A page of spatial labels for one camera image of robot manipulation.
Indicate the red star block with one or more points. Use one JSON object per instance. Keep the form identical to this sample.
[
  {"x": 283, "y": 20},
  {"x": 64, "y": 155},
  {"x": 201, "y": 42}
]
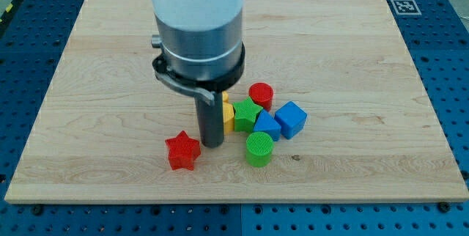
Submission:
[{"x": 182, "y": 151}]

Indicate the yellow block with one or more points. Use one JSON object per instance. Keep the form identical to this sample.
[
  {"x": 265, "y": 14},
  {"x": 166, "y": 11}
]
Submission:
[{"x": 228, "y": 114}]

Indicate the dark grey cylindrical pointer tool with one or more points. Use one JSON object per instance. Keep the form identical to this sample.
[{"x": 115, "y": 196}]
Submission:
[{"x": 211, "y": 121}]

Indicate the wooden board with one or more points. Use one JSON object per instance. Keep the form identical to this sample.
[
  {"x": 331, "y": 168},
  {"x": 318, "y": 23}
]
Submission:
[{"x": 371, "y": 133}]

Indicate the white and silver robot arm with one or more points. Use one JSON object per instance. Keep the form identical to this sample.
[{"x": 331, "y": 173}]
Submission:
[{"x": 201, "y": 45}]

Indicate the red cylinder block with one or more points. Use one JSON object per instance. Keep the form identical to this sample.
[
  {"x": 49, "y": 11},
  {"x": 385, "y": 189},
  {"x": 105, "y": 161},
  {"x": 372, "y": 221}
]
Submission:
[{"x": 262, "y": 94}]

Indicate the blue triangle block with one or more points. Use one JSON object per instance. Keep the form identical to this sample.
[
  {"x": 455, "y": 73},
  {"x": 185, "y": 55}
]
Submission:
[{"x": 266, "y": 123}]

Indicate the blue cube block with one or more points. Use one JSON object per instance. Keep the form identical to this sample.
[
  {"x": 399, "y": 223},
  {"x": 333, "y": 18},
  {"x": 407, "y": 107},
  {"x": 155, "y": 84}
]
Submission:
[{"x": 291, "y": 118}]

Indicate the green star block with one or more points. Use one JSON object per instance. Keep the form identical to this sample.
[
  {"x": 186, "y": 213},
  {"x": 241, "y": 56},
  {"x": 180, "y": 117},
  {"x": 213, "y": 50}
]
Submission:
[{"x": 245, "y": 115}]

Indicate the green cylinder block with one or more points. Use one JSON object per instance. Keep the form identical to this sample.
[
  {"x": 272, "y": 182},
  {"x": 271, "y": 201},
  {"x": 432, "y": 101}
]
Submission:
[{"x": 259, "y": 148}]

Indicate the white fiducial marker tag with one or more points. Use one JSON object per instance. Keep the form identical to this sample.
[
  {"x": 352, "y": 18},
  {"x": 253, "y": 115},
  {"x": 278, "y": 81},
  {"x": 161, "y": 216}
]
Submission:
[{"x": 405, "y": 7}]

